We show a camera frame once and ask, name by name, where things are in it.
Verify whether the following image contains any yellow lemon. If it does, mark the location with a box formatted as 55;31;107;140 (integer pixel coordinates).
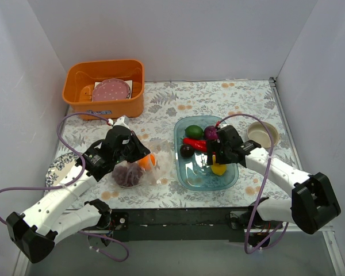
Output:
210;164;227;176

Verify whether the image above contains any orange fruit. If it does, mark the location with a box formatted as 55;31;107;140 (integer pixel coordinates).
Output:
138;154;156;171

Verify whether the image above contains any red chili pepper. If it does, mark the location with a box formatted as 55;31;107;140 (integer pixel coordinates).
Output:
183;137;207;152

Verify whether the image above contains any dark red grape bunch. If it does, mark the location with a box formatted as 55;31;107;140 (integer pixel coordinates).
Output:
112;163;143;188

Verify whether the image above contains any clear zip top bag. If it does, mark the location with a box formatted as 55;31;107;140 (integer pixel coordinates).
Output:
108;139;174;190

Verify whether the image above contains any green lime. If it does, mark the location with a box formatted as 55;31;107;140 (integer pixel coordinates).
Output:
185;125;204;140

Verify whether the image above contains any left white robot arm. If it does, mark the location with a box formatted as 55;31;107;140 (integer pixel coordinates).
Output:
6;125;150;263

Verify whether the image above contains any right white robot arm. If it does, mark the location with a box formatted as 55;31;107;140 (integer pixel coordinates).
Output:
207;125;341;234

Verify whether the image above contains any purple red onion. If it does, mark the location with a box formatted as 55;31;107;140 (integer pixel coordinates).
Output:
204;125;218;140

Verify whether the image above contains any beige ceramic bowl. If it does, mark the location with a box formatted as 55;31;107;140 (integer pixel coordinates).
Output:
247;122;279;148

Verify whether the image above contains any dark purple plum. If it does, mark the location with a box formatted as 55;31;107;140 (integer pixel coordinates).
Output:
179;144;195;159

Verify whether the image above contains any clear blue plastic tray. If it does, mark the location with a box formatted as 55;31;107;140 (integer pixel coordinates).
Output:
174;116;239;191

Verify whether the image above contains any floral tablecloth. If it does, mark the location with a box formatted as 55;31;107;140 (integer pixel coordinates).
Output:
43;80;311;210

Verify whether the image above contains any pink dotted plate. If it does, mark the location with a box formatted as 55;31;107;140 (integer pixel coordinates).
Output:
91;78;132;102

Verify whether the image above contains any orange plastic basket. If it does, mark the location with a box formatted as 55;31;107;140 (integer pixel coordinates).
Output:
62;59;144;120

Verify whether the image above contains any blue patterned plate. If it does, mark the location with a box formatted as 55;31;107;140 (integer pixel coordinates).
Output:
45;152;79;187

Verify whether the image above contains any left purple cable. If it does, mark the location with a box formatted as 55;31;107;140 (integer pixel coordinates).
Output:
0;112;130;262

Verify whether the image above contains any aluminium frame rail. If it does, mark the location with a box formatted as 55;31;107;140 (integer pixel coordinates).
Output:
14;229;345;275

